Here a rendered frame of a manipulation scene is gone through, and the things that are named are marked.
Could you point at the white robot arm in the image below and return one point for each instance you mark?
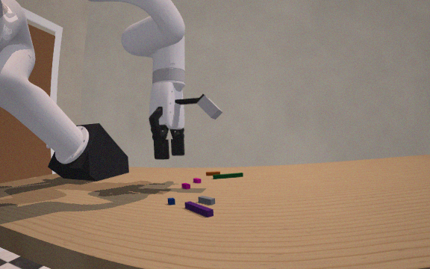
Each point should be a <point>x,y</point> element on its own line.
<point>35,109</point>

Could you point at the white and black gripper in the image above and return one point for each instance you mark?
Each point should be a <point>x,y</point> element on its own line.
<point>162,101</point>

